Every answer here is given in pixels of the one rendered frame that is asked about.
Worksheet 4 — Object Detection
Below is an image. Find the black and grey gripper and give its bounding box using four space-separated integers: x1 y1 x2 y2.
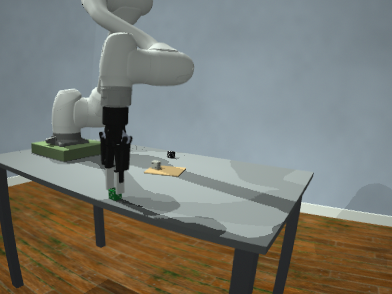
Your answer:
99 106 133 195

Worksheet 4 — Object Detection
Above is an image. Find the green die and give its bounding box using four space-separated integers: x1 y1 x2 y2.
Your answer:
109 188 122 201

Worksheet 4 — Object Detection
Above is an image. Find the tan rectangular mat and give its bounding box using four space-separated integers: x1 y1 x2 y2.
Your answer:
144 165 186 177

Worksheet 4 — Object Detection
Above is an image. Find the white die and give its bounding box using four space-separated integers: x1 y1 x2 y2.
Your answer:
151 160 161 169

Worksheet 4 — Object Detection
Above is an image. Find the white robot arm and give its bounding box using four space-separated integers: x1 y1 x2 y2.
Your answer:
45 0 194 147

